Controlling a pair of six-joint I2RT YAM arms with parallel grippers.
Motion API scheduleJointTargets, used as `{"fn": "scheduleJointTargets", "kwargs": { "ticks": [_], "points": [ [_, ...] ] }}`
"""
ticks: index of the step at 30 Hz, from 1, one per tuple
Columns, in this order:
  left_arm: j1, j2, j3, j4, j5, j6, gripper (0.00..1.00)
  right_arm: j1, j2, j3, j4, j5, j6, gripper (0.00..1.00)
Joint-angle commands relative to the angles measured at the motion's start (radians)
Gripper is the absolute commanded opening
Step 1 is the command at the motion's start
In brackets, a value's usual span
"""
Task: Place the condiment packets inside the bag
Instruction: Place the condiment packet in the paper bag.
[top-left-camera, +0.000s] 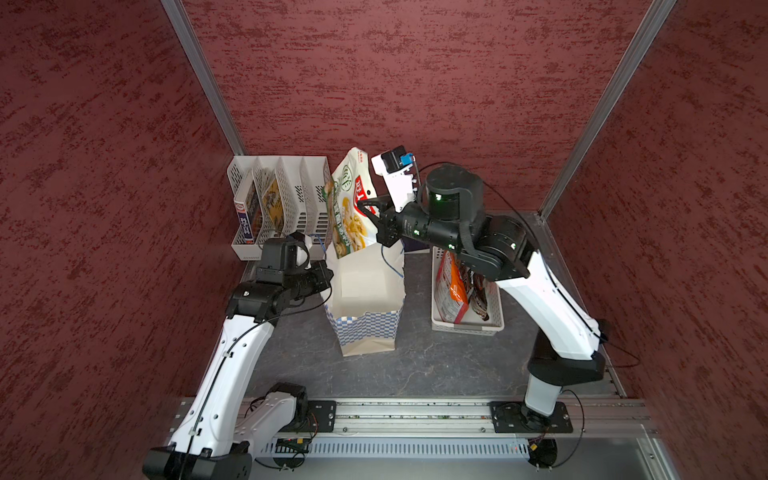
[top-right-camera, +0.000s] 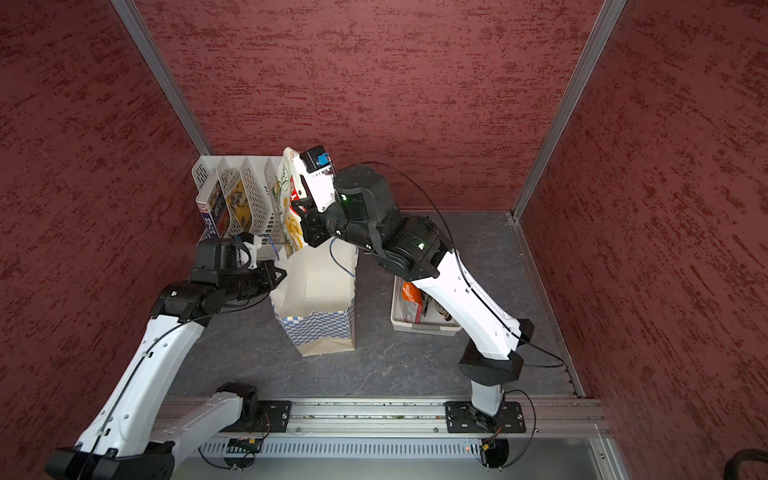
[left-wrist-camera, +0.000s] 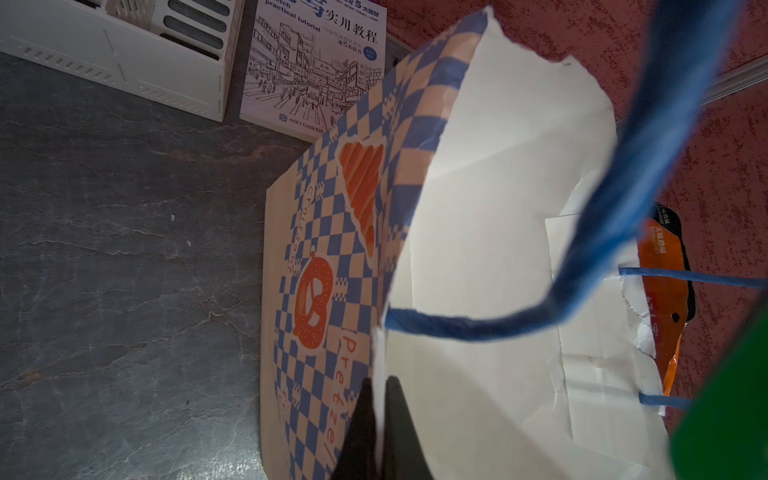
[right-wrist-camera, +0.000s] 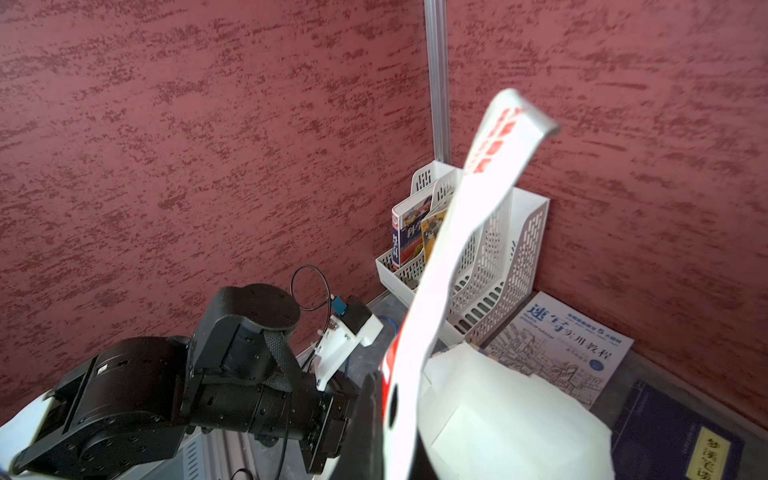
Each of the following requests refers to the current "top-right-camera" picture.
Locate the blue white book in rack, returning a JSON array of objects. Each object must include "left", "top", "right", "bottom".
[{"left": 196, "top": 174, "right": 230, "bottom": 238}]

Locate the white plastic tray basket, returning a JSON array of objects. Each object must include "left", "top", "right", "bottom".
[{"left": 390, "top": 278, "right": 462, "bottom": 336}]

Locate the yellow magazine in rack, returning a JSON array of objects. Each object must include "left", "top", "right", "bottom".
[{"left": 226, "top": 172, "right": 252, "bottom": 232}]

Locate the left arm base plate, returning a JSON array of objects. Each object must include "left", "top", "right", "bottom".
[{"left": 239, "top": 400, "right": 293, "bottom": 434}]

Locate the white blue checkered paper bag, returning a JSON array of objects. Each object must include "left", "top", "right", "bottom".
[{"left": 270, "top": 239, "right": 358, "bottom": 357}]

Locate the aluminium rail base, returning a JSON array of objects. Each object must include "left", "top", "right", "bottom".
[{"left": 191, "top": 395, "right": 611, "bottom": 466}]

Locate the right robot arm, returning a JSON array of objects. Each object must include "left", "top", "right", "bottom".
[{"left": 292, "top": 158, "right": 534, "bottom": 418}]

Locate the orange condiment packet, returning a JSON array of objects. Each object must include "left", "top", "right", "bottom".
[{"left": 400, "top": 282, "right": 424, "bottom": 324}]

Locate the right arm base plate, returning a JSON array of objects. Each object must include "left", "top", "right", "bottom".
[{"left": 444, "top": 401, "right": 527, "bottom": 435}]

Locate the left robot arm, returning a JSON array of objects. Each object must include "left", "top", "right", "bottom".
[{"left": 45, "top": 233, "right": 287, "bottom": 479}]

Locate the white file organizer rack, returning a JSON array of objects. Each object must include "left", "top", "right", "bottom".
[{"left": 191, "top": 155, "right": 284, "bottom": 259}]

